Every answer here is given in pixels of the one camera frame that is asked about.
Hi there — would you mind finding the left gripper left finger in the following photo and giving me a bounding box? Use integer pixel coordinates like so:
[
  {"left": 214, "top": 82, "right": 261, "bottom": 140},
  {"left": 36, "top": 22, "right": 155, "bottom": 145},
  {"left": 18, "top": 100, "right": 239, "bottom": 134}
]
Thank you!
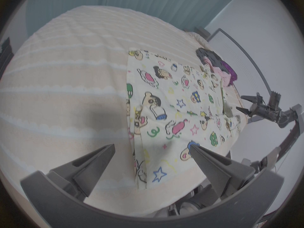
[{"left": 49, "top": 144, "right": 116, "bottom": 198}]

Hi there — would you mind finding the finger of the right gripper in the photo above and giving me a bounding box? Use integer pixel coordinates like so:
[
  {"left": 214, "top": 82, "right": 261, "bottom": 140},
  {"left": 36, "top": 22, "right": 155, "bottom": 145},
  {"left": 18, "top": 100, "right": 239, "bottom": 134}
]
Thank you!
[
  {"left": 236, "top": 107, "right": 253, "bottom": 117},
  {"left": 241, "top": 95, "right": 259, "bottom": 104}
]

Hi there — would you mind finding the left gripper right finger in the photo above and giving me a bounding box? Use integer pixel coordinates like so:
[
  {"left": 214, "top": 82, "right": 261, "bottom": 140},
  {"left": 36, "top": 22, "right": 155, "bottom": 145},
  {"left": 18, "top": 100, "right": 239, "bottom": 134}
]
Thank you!
[{"left": 190, "top": 144, "right": 255, "bottom": 198}]

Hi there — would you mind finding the white printed pyjama top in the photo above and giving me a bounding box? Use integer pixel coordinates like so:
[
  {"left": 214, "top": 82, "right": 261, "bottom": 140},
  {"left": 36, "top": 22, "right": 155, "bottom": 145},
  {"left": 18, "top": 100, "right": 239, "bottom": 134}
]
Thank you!
[{"left": 125, "top": 48, "right": 242, "bottom": 189}]

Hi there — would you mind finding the bed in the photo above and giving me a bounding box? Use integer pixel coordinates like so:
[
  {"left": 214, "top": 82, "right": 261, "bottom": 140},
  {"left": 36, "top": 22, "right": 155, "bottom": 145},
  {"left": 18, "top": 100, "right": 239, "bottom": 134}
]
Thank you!
[{"left": 0, "top": 5, "right": 275, "bottom": 217}]

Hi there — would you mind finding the purple garment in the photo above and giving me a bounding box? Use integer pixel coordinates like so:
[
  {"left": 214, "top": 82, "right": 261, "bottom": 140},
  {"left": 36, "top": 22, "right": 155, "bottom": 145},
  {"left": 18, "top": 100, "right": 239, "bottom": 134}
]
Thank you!
[{"left": 221, "top": 60, "right": 238, "bottom": 81}]

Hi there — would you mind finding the pink garment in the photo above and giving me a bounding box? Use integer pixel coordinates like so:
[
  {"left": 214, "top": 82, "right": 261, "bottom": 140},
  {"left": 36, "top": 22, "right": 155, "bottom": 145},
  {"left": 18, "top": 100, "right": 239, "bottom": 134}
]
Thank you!
[{"left": 209, "top": 58, "right": 232, "bottom": 86}]

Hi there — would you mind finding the cream pillow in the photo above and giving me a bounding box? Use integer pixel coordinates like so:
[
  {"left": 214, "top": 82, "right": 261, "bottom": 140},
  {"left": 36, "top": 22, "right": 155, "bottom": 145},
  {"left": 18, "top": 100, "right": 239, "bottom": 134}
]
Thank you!
[{"left": 185, "top": 31, "right": 209, "bottom": 47}]

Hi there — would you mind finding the grey bedside table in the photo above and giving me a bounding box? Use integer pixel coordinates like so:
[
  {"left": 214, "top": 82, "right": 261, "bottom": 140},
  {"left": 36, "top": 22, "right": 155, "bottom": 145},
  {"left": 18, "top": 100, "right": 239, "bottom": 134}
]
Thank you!
[{"left": 193, "top": 26, "right": 210, "bottom": 38}]

